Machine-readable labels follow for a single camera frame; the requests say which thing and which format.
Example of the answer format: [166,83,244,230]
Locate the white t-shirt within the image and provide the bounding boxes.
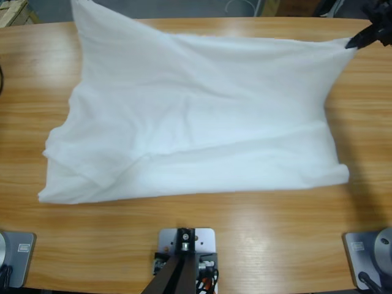
[37,0,358,205]

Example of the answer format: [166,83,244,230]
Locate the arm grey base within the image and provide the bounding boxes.
[342,227,392,290]
[0,231,37,288]

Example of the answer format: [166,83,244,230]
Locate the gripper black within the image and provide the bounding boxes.
[344,0,392,50]

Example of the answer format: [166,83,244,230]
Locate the white mounting block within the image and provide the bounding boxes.
[157,227,220,294]

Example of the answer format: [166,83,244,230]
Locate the black base cable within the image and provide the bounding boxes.
[0,265,15,289]
[357,271,383,294]

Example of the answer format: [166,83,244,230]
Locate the white wire hoop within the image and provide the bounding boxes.
[225,0,258,15]

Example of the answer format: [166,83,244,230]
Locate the dark camera post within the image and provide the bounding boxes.
[141,227,198,294]

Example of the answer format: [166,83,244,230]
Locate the silver metal clamp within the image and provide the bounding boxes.
[153,251,168,276]
[197,252,219,276]

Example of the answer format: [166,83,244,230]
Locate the orange and black cable bundle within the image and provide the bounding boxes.
[195,268,220,294]

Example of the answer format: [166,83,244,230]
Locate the brown cardboard box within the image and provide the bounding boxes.
[263,0,321,18]

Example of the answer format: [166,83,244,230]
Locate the stacked wooden boards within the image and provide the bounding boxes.
[0,0,40,28]

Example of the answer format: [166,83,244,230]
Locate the grey chair leg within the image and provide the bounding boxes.
[324,0,347,18]

